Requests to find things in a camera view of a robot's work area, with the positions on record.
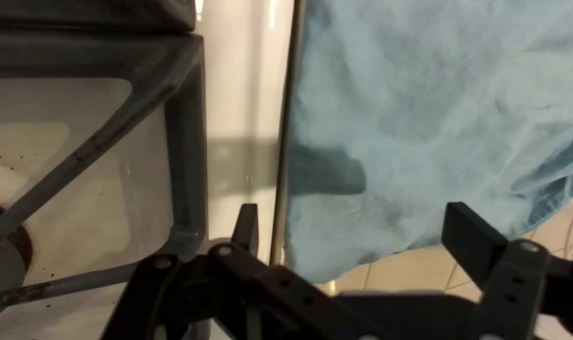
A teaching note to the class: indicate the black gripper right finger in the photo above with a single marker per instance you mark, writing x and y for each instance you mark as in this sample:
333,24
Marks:
512,276

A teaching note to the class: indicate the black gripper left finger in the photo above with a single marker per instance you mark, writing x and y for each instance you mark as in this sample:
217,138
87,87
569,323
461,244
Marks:
234,295

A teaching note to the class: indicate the blue pillowcase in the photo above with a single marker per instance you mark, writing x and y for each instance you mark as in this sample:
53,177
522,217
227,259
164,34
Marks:
424,94

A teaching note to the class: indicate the grey metal frame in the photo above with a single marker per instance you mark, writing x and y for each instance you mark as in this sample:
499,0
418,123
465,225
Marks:
187,157

